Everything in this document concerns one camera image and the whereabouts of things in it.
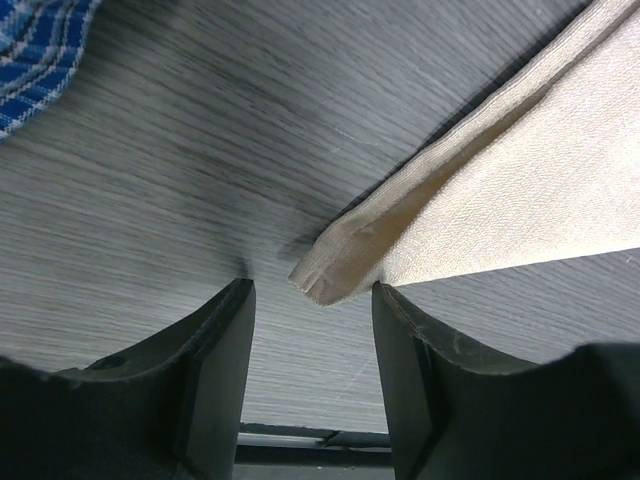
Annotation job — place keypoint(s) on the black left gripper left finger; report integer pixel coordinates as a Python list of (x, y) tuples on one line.
[(168, 407)]

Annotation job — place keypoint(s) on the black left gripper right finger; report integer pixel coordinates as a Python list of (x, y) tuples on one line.
[(459, 409)]

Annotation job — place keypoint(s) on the beige cloth napkin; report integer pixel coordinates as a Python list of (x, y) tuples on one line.
[(545, 169)]

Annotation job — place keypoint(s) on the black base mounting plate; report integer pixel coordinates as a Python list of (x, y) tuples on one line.
[(293, 452)]

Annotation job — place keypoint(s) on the blue plaid cloth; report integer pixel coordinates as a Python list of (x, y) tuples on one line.
[(42, 44)]

